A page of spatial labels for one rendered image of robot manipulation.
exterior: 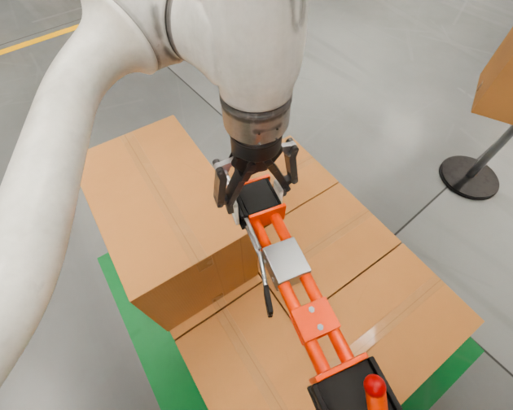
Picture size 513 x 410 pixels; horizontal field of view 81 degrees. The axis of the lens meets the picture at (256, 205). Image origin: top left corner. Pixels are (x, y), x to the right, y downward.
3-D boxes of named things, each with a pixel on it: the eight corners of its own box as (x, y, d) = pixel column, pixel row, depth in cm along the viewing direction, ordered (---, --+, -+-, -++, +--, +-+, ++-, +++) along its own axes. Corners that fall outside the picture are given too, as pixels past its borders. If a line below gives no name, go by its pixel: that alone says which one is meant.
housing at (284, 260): (309, 278, 54) (313, 269, 50) (275, 293, 53) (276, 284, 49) (292, 246, 58) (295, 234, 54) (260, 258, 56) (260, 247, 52)
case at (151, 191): (258, 274, 123) (258, 227, 89) (168, 332, 111) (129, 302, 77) (191, 178, 150) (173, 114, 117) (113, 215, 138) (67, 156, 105)
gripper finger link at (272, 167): (253, 146, 48) (260, 141, 48) (277, 177, 57) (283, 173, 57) (262, 163, 46) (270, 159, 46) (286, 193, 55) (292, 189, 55)
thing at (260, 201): (284, 219, 60) (287, 205, 56) (250, 231, 59) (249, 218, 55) (268, 188, 65) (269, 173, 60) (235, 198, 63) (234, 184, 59)
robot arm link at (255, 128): (305, 102, 35) (300, 140, 40) (275, 61, 40) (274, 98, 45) (232, 122, 34) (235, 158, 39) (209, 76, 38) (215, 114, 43)
